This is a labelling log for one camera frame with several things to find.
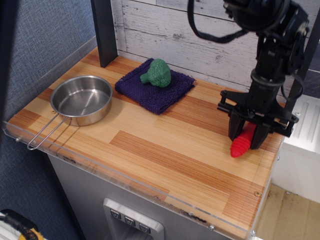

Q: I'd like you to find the white toy sink unit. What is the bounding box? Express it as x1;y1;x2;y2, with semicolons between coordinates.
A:
271;95;320;203

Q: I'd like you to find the black right vertical post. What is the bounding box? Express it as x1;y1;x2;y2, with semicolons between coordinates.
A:
279;0;320;125

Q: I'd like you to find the grey toy fridge cabinet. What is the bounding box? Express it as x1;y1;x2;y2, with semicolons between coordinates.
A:
48;155;227;240

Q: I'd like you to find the clear acrylic edge guard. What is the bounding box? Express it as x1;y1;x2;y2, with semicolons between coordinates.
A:
3;48;283;240

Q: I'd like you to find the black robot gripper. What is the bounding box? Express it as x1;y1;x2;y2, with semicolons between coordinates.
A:
218;78;299;150

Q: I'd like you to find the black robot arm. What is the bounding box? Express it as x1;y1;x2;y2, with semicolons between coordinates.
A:
218;0;309;150

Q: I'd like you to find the stainless steel pot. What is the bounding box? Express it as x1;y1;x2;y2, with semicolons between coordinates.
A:
27;75;114;151

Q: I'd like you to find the purple folded towel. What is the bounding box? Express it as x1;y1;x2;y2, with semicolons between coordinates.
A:
115;58;195;115

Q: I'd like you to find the silver dispenser button panel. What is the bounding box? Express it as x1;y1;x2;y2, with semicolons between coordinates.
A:
103;197;165;240

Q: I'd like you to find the red handled metal fork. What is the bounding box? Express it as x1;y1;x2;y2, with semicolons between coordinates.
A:
230;123;257;158

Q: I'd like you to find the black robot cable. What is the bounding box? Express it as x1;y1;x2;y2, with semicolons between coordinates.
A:
187;0;250;44

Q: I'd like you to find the green toy broccoli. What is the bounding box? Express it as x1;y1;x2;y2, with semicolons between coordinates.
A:
140;58;172;88

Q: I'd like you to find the yellow black object corner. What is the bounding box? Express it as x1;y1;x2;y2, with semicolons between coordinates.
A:
0;209;46;240

